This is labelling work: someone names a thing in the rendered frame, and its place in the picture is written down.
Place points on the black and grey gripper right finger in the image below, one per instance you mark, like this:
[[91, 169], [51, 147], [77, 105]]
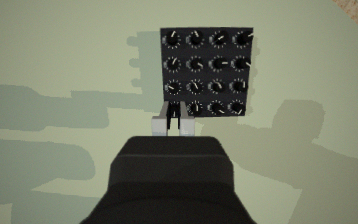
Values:
[[186, 124]]

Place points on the black knob box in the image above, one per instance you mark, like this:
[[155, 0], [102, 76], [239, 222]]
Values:
[[185, 76]]

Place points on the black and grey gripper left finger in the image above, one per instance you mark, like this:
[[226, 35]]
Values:
[[161, 123]]

